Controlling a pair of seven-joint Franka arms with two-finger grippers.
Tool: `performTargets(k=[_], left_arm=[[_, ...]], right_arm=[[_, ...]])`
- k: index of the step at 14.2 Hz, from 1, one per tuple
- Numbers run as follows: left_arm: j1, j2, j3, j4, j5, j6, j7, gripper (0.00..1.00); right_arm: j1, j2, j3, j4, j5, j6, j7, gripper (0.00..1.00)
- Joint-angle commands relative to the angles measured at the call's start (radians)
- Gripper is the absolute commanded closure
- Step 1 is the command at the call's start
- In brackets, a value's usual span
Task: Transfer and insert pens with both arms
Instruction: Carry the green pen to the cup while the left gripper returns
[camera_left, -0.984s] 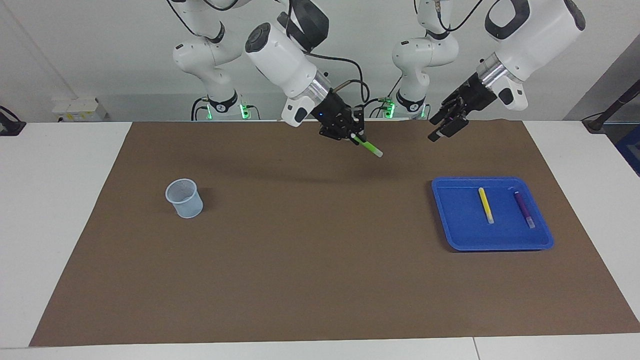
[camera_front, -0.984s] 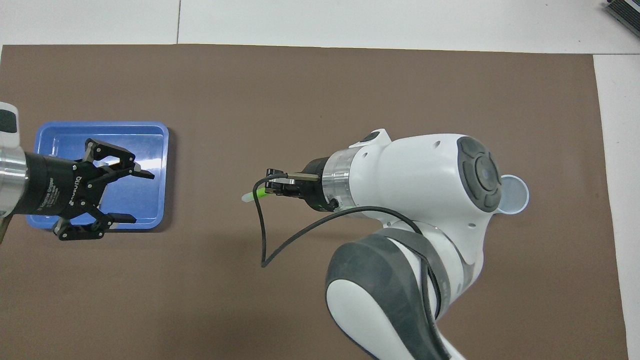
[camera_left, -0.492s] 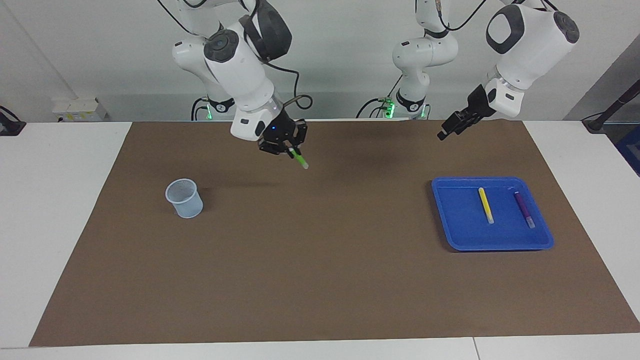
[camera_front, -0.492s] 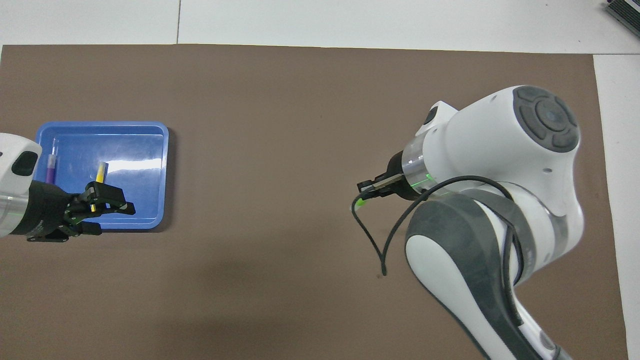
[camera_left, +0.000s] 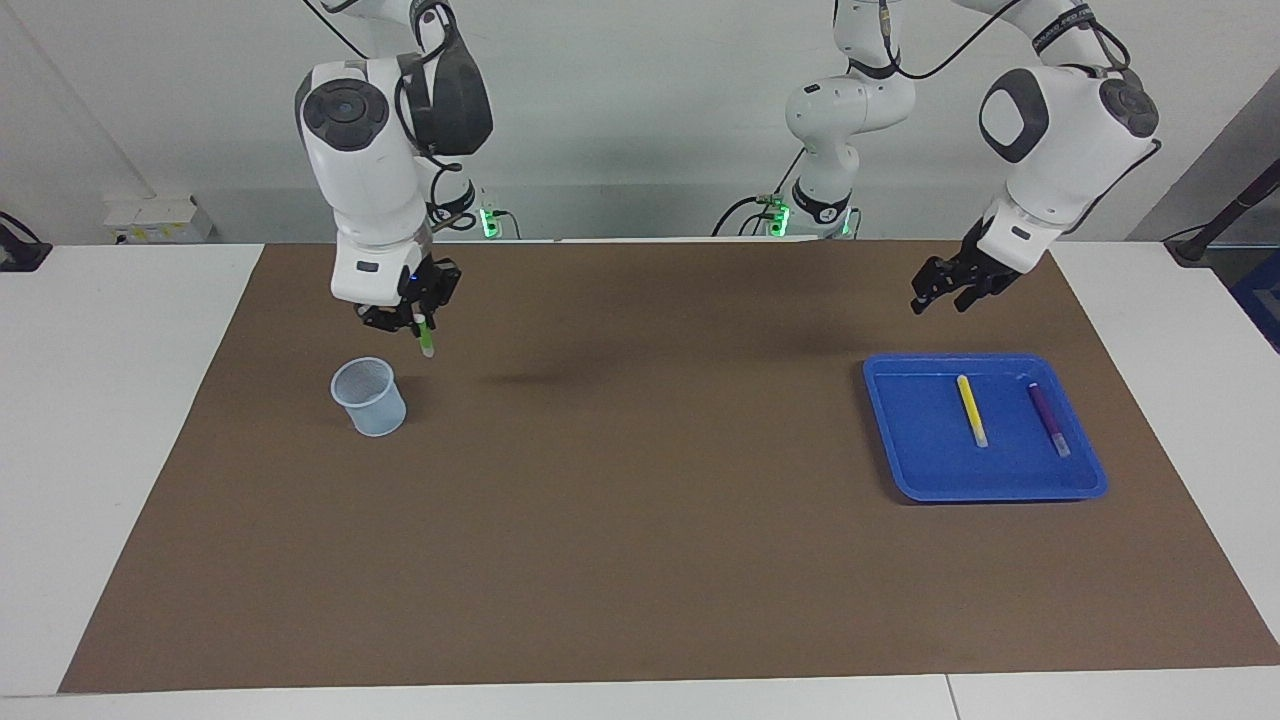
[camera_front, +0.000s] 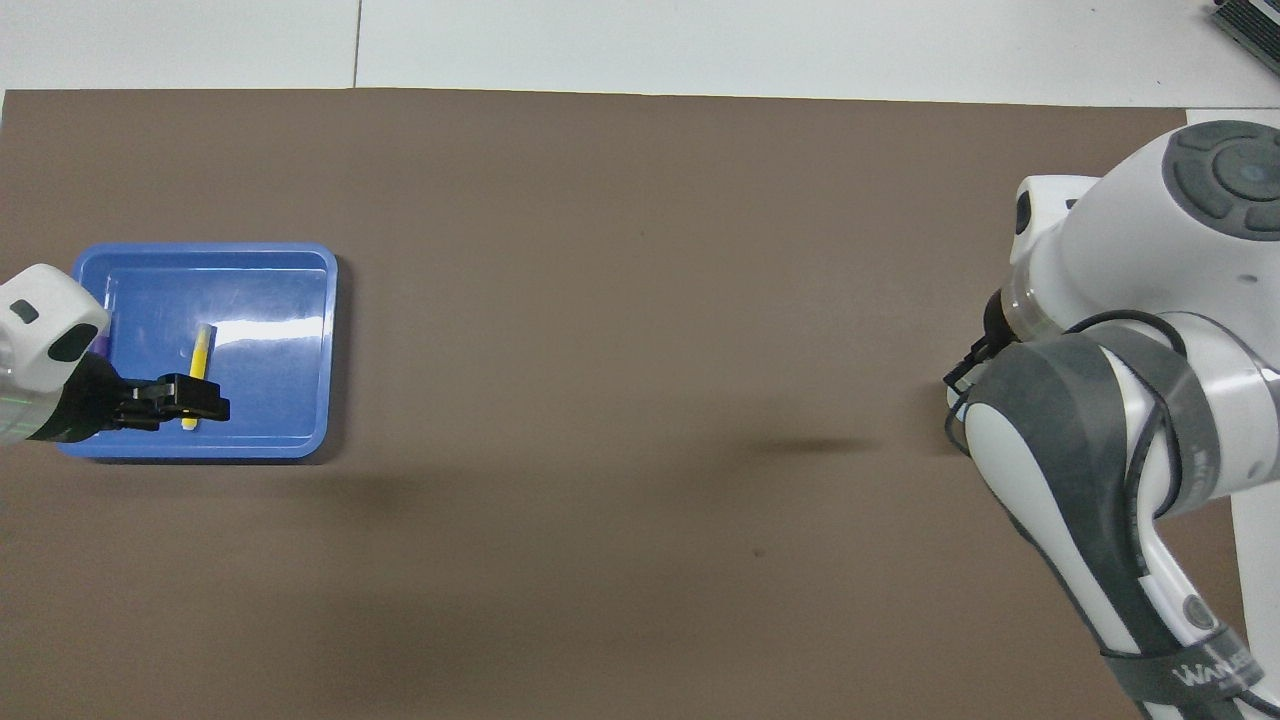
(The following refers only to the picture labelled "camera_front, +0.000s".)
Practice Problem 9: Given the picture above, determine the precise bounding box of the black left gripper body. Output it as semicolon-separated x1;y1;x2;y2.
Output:
45;352;123;443

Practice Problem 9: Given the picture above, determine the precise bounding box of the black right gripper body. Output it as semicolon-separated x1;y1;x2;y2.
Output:
983;288;1023;349

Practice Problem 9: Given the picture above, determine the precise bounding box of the yellow pen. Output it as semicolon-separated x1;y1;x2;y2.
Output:
180;322;218;432

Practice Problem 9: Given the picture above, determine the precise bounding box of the blue plastic tray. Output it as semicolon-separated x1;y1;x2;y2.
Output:
55;242;339;461

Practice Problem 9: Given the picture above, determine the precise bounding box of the dark ribbed device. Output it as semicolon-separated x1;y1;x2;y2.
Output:
1208;0;1280;51

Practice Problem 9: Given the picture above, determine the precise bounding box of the brown table mat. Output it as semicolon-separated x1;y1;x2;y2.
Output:
0;88;1259;720

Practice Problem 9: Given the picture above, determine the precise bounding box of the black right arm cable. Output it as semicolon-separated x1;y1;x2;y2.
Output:
943;310;1261;701

